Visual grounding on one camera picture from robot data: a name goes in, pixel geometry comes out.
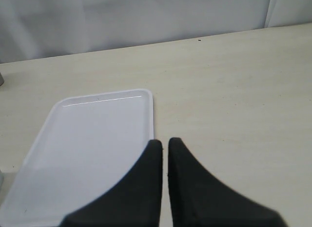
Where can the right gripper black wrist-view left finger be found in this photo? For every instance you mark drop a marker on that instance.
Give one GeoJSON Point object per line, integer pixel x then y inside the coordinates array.
{"type": "Point", "coordinates": [135, 201]}

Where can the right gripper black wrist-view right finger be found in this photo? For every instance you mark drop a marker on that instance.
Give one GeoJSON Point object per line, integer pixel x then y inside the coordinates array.
{"type": "Point", "coordinates": [199, 199]}

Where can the stainless steel cup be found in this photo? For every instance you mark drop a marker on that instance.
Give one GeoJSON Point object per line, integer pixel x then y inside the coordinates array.
{"type": "Point", "coordinates": [1, 80]}

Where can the clear plastic container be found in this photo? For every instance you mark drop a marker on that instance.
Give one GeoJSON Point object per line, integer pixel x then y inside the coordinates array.
{"type": "Point", "coordinates": [1, 179]}

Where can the white rectangular plastic tray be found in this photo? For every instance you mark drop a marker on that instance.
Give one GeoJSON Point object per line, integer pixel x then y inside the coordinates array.
{"type": "Point", "coordinates": [86, 145]}

